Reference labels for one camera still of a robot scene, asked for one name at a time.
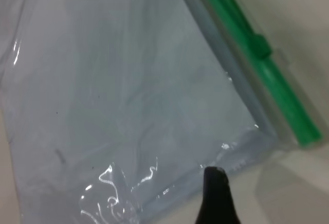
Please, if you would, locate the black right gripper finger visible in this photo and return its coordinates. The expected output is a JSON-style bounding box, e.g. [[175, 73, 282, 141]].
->
[[194, 166, 243, 224]]

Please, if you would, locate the clear plastic zip bag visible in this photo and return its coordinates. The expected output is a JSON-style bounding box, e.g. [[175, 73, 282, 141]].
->
[[0, 0, 323, 224]]

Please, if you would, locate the green zipper slider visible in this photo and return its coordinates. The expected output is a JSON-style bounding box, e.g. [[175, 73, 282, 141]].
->
[[247, 32, 273, 60]]

